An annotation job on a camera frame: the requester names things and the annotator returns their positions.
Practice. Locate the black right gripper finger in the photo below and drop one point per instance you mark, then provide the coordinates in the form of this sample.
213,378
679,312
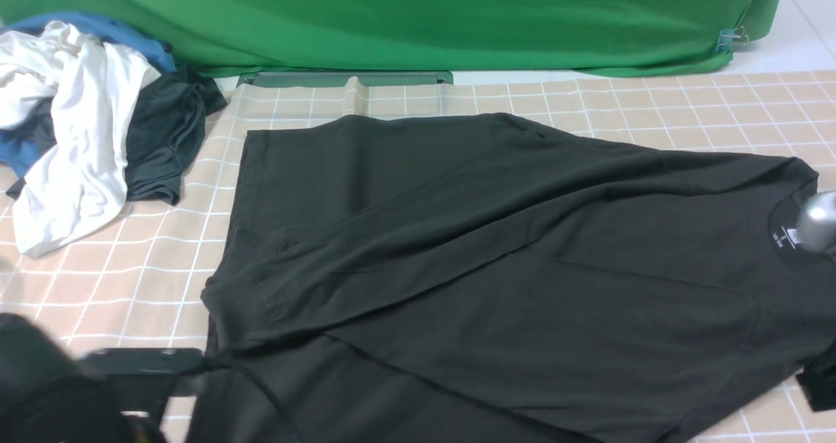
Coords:
817,381

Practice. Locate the dark gray long-sleeve top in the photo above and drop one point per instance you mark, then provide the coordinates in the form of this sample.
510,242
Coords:
492,279

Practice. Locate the blue binder clip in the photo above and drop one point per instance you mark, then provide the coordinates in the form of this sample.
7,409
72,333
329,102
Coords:
730,39

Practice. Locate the green backdrop cloth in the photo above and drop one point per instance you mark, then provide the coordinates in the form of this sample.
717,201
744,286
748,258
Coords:
612,38

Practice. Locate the beige checkered tablecloth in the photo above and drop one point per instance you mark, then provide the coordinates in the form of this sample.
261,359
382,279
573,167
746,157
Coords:
136,283

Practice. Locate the dark teal crumpled shirt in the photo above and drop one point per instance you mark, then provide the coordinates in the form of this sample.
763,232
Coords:
164,137

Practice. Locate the white crumpled shirt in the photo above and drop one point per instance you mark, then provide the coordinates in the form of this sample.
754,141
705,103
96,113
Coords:
78,186

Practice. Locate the blue crumpled garment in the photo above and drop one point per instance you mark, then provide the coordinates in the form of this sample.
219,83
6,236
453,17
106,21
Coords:
124,34

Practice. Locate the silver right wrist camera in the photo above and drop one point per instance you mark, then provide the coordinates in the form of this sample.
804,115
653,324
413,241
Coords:
816,223

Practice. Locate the green metal base rail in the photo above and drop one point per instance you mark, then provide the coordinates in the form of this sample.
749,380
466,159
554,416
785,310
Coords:
338,79

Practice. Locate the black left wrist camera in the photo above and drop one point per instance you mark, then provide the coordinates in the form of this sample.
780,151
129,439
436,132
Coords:
144,379

